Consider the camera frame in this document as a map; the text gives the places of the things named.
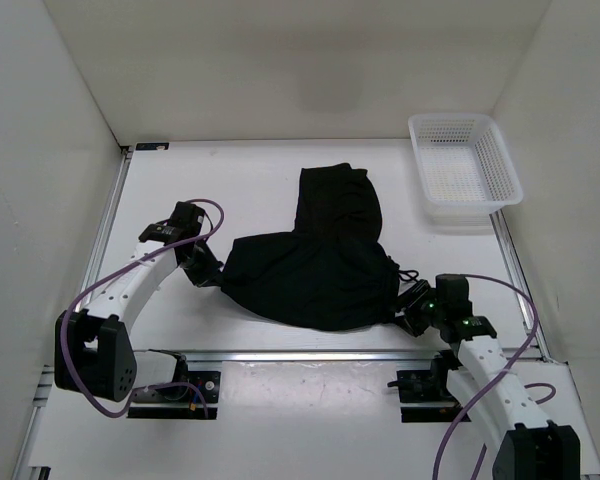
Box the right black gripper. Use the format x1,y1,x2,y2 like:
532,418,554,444
382,279,446,337

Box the black shorts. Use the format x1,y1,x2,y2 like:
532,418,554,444
220,163,419,332

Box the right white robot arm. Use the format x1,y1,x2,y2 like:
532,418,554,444
388,274,581,479

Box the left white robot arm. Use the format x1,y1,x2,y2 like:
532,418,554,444
54,216,221,408

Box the white perforated plastic basket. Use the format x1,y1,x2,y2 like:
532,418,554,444
408,113,523,220

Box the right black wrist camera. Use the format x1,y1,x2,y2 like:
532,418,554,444
435,274,473,316

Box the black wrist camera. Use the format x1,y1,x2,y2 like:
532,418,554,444
167,201,206,236
435,274,473,316

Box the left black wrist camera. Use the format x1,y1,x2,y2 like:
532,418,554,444
167,201,206,236

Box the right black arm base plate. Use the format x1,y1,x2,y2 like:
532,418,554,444
387,370,462,424

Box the aluminium front rail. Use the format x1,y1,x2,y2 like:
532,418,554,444
129,349,451,365

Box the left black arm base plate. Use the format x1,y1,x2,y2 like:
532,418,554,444
127,350,221,421

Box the black corner bracket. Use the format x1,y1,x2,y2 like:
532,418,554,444
135,142,170,151

